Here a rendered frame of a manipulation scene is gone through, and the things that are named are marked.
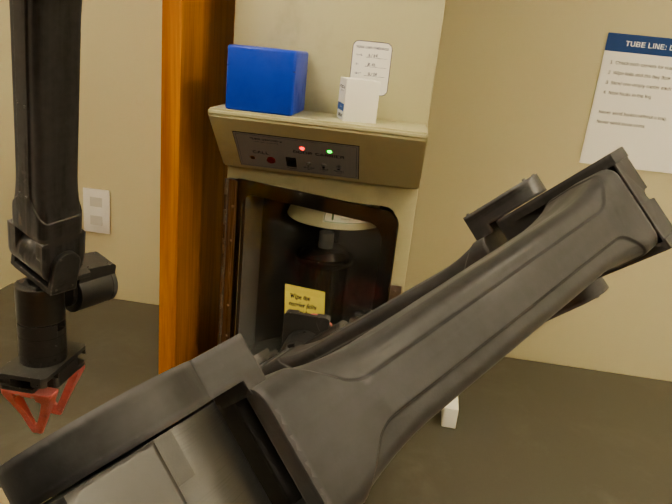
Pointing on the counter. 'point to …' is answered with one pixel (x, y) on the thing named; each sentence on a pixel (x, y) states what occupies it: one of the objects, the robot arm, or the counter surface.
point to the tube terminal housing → (324, 94)
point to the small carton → (358, 100)
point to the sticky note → (304, 299)
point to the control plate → (262, 146)
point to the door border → (228, 260)
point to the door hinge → (223, 251)
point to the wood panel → (191, 175)
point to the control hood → (368, 148)
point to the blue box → (266, 79)
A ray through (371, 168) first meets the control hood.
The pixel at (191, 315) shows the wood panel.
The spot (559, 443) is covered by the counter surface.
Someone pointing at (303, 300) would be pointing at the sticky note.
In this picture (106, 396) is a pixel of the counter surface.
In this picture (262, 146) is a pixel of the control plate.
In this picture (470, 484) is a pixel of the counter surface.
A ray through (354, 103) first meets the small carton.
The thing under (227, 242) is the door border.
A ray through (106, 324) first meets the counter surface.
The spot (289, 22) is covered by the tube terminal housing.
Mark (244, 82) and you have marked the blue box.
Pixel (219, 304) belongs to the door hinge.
